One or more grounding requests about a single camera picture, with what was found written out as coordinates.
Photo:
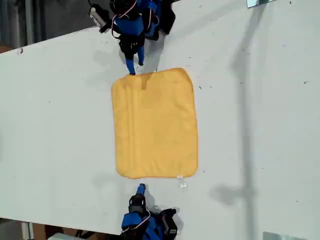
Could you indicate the yellow square towel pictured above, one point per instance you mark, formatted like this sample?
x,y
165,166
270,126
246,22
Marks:
x,y
155,125

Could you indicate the white plastic container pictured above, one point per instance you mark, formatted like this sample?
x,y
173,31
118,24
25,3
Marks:
x,y
62,236

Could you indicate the white table leg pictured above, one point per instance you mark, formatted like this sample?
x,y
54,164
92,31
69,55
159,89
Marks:
x,y
27,231

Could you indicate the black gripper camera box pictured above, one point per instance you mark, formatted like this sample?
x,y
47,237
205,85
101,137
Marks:
x,y
170,221
100,17

